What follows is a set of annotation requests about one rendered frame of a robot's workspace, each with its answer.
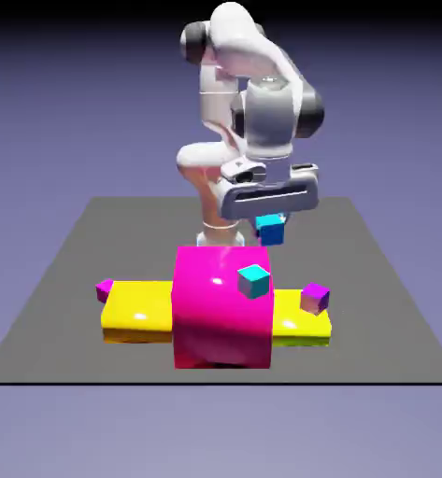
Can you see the small magenta cube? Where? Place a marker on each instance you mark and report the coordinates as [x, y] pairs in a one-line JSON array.
[[104, 289]]

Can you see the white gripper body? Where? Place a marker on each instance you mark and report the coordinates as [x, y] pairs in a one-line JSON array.
[[269, 196]]

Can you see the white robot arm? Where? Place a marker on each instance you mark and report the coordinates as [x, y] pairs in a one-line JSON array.
[[265, 112]]

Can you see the small cyan cube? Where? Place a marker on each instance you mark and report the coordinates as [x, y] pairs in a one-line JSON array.
[[254, 282], [272, 228]]

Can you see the large yellow box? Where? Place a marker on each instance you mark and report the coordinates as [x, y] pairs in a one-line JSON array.
[[138, 310]]

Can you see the small purple cube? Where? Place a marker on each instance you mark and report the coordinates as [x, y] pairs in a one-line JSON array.
[[315, 298]]

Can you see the large pink box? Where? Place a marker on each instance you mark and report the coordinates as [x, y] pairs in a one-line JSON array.
[[220, 306]]

